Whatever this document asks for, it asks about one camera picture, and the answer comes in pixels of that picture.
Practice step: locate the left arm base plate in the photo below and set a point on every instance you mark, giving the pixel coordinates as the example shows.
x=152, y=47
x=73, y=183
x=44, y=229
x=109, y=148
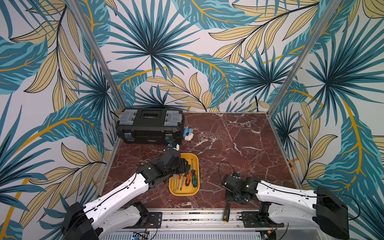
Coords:
x=151, y=220

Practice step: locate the aluminium front rail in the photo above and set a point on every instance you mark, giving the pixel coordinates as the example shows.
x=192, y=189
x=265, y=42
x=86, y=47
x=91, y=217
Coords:
x=208, y=225

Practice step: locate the orange black handle screwdriver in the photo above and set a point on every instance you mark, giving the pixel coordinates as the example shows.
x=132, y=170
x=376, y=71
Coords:
x=188, y=179

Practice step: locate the yellow plastic tray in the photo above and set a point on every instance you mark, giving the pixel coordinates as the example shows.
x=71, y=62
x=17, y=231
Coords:
x=187, y=190

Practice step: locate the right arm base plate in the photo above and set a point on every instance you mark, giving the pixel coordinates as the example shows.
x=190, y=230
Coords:
x=257, y=220

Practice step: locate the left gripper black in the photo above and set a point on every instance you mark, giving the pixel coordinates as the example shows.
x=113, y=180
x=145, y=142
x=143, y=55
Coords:
x=183, y=166

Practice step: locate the green black handle screwdriver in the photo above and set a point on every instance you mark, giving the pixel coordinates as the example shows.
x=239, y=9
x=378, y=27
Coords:
x=193, y=177

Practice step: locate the orange slim screwdriver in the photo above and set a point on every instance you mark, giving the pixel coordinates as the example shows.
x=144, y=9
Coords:
x=290, y=164

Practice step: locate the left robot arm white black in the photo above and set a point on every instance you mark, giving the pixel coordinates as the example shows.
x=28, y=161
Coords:
x=104, y=216

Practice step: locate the black plastic toolbox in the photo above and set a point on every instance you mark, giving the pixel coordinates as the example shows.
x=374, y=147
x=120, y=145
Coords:
x=154, y=126

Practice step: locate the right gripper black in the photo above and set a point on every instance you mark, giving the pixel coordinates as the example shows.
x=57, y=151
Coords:
x=231, y=194

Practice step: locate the yellow black handle screwdriver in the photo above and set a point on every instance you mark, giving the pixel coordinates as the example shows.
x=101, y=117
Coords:
x=183, y=179

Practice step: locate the white blue plug adapter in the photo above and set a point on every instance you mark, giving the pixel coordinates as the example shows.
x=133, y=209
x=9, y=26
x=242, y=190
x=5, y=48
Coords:
x=188, y=134

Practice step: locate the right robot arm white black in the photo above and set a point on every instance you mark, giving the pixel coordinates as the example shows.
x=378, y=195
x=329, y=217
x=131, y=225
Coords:
x=282, y=206

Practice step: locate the yellow dotted black screwdriver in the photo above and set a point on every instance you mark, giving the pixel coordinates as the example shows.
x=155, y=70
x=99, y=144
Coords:
x=226, y=214

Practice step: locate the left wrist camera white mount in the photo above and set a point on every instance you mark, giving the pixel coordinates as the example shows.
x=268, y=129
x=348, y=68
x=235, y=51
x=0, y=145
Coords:
x=174, y=146

